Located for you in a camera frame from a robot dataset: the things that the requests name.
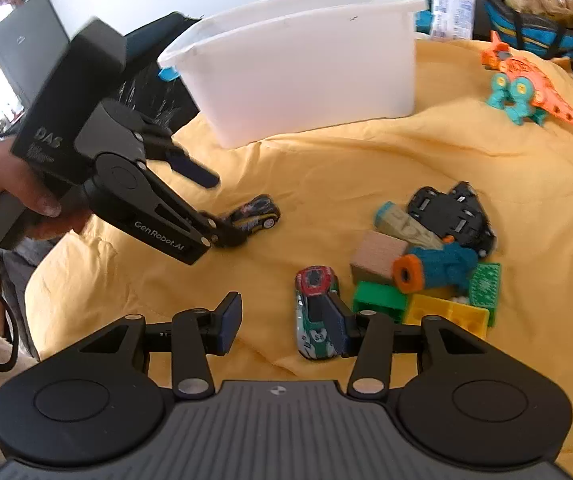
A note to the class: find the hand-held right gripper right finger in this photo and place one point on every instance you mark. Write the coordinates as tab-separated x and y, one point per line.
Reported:
336	329

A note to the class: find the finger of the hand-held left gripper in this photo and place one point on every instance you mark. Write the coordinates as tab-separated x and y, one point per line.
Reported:
224	232
199	172

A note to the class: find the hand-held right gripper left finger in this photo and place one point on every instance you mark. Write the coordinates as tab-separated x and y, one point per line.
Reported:
230	322

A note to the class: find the black yellow toy car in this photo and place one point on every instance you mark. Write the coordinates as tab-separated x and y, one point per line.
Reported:
259	212

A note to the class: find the person's left hand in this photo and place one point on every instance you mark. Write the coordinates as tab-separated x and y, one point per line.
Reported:
11	175

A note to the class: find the green red toy car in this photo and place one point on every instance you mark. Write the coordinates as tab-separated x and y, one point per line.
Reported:
311	310

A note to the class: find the green plastic block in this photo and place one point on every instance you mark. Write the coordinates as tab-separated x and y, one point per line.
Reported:
379	300

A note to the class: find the grey cabinet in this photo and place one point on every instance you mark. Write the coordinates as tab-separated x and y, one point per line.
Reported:
26	45

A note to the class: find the wooden cube block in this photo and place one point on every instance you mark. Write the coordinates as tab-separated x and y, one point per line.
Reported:
376	257

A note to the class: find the black bag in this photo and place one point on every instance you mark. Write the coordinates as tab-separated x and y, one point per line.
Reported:
151	85

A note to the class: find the yellow plastic block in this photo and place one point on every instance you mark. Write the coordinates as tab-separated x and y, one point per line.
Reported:
441	312

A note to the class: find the yellow cloth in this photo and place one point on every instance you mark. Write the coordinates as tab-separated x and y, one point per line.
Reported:
316	175

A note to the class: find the teal orange toy cannon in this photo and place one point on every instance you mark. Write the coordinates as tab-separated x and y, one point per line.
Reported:
441	267

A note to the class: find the beige teal cone block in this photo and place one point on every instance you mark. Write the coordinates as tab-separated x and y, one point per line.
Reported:
406	225

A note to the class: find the green patterned plate block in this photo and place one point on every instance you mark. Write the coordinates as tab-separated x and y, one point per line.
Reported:
485	287

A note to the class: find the white plastic bin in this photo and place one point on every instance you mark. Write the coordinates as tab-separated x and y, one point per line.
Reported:
306	60

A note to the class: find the white printed paper packet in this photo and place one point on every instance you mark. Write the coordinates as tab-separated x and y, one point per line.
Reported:
451	12

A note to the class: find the orange teal dinosaur toy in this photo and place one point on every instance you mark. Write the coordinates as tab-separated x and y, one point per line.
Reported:
528	82

